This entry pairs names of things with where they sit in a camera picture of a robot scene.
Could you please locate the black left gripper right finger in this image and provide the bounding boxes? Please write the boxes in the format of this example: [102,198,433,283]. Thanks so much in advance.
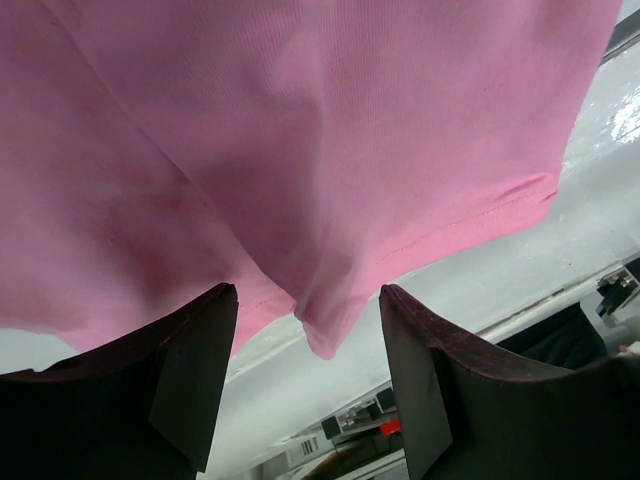
[379,285,639,479]

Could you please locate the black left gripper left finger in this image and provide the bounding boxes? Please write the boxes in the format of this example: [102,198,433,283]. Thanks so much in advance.
[1,283,238,479]

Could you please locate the light pink t-shirt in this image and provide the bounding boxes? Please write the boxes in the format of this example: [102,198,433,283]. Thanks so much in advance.
[1,1,621,359]

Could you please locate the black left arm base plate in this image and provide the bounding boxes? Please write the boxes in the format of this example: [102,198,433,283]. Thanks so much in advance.
[494,264,640,371]

